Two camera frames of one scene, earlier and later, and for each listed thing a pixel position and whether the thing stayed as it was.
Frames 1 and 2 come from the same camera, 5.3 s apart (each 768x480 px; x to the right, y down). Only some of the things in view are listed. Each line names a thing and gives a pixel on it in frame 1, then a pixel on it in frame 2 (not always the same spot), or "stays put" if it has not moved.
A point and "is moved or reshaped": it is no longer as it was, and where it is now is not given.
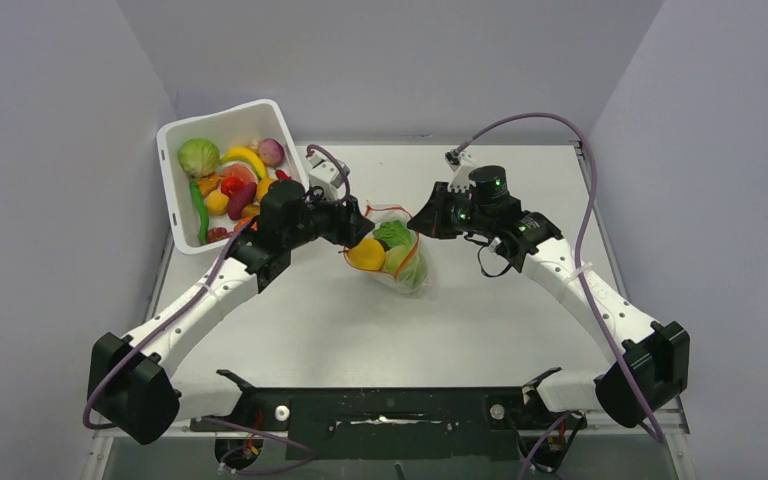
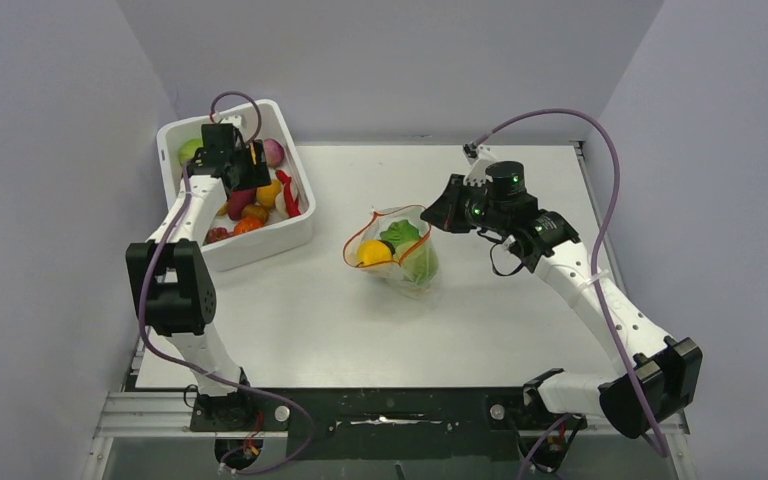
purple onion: (271, 152) stays put
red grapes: (217, 233) stays put
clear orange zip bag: (391, 252) is moved or reshaped
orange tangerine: (241, 223) stays put
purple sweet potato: (242, 197) stays put
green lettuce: (403, 258) is moved or reshaped
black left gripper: (348, 225) to (252, 153)
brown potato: (250, 210) stays put
